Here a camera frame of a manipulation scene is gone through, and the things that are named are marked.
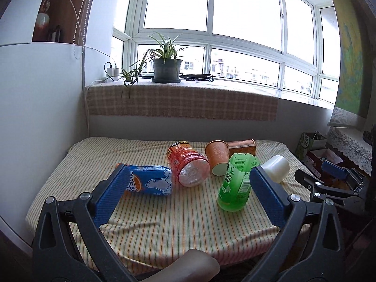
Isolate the white lace cloth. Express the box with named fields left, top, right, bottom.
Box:
left=327, top=126, right=376, bottom=177

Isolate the white window frame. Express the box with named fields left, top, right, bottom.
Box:
left=112, top=0, right=341, bottom=105

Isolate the brown paper cup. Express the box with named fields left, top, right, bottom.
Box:
left=227, top=139, right=257, bottom=157

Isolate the red and white box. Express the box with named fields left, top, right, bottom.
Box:
left=302, top=148, right=345, bottom=180

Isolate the orange paper cup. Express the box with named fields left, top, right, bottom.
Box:
left=205, top=140, right=230, bottom=177

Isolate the checked beige cloth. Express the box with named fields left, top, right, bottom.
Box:
left=85, top=84, right=279, bottom=122

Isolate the orange label plastic cup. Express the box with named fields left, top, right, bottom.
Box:
left=167, top=141, right=211, bottom=187

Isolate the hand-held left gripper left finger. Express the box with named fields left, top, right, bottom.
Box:
left=32, top=164, right=138, bottom=282

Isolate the blind bead cord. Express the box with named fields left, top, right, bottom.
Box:
left=72, top=0, right=92, bottom=61

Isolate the striped yellow cloth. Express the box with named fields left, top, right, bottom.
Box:
left=25, top=137, right=312, bottom=275

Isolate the white cabinet with wooden niche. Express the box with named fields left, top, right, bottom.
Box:
left=0, top=0, right=100, bottom=249

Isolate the wall map poster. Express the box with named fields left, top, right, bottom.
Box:
left=325, top=0, right=371, bottom=128

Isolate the white plastic cup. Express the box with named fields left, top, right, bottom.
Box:
left=260, top=155, right=290, bottom=184

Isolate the blue label plastic cup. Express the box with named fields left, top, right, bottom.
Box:
left=116, top=163, right=173, bottom=197

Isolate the white cable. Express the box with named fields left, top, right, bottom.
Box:
left=84, top=76, right=110, bottom=138

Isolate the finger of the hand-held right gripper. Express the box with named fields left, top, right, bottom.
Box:
left=321, top=160, right=368, bottom=194
left=294, top=169, right=357, bottom=208

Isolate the black strap device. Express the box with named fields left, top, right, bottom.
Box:
left=180, top=72, right=215, bottom=82

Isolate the green label plastic cup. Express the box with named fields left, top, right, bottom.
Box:
left=217, top=153, right=261, bottom=212

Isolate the green paper bag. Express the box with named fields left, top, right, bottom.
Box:
left=294, top=132, right=328, bottom=161

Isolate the figurine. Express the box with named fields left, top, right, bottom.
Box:
left=34, top=0, right=55, bottom=40

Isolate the potted spider plant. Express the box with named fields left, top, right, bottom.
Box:
left=121, top=32, right=196, bottom=89

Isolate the beige rounded object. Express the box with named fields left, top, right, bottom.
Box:
left=147, top=249, right=220, bottom=282

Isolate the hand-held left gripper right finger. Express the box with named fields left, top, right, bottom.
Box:
left=241, top=166, right=345, bottom=282

